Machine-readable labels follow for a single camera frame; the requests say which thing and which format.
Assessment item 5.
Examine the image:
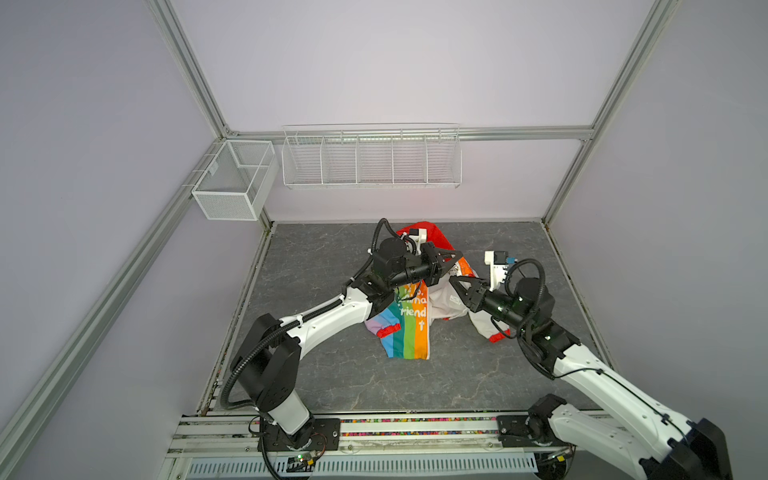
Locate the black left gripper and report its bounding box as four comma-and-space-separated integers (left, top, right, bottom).
389, 243, 463, 290

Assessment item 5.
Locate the colourful rainbow kids jacket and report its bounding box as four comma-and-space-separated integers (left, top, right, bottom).
363, 220, 511, 361

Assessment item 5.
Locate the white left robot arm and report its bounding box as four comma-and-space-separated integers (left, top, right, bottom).
217, 236, 463, 440

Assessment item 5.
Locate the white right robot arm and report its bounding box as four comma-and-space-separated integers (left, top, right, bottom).
450, 276, 733, 479

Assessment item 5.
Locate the white mesh box basket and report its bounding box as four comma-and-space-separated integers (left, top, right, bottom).
192, 140, 279, 221

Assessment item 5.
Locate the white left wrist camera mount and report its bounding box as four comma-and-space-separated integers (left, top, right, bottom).
407, 227, 435, 255

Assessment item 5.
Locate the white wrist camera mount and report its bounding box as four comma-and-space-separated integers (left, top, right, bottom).
407, 227, 435, 255
484, 250, 517, 291

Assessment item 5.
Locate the black left arm corrugated cable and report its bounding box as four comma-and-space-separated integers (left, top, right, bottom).
370, 218, 400, 253

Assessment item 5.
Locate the white wire shelf basket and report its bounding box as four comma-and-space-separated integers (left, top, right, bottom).
281, 123, 463, 189

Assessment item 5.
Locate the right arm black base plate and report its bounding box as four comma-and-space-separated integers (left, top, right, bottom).
496, 414, 570, 448

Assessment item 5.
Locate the white vented cable duct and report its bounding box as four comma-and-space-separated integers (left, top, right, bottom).
186, 452, 538, 479

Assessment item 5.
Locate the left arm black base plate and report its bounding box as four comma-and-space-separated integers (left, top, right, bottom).
262, 417, 341, 452

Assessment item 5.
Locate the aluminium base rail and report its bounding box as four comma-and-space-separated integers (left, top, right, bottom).
159, 411, 620, 479

